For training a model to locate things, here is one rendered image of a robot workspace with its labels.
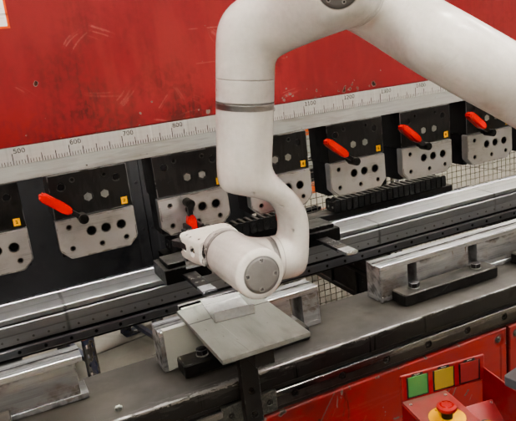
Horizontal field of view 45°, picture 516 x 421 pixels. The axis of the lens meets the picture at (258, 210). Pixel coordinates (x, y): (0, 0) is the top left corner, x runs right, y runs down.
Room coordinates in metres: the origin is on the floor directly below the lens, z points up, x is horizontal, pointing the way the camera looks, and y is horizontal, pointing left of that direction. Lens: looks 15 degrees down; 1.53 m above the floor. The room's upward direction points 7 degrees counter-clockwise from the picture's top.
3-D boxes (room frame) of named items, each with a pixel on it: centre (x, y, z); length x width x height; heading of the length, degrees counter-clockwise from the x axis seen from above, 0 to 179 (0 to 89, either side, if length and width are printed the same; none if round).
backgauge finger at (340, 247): (1.60, -0.17, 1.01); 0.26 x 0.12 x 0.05; 23
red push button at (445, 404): (1.08, -0.32, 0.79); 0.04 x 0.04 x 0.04
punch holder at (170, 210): (1.28, 0.14, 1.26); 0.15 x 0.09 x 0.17; 113
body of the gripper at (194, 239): (1.10, 0.09, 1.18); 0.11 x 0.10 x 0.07; 23
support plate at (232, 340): (1.16, 0.06, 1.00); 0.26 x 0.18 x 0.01; 23
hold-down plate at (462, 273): (1.48, -0.46, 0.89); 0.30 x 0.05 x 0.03; 113
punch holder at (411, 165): (1.52, -0.41, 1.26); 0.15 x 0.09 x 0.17; 113
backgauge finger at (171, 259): (1.44, 0.18, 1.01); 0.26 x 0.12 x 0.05; 23
